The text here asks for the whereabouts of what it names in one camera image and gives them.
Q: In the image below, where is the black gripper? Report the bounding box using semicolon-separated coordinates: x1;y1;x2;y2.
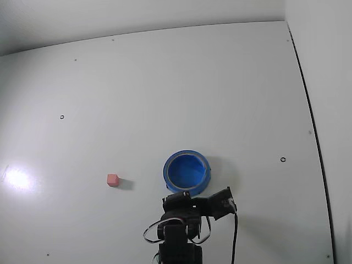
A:
161;191;210;221

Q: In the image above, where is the small orange cube block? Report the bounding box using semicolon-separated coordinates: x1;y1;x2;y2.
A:
106;173;119;188

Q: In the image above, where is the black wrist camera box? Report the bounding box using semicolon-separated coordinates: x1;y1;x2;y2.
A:
206;186;238;222

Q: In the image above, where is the white looped servo wire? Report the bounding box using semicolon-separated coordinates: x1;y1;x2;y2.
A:
191;216;212;245
142;218;166;244

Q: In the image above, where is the black camera cable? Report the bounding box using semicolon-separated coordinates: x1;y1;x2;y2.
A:
230;206;240;264

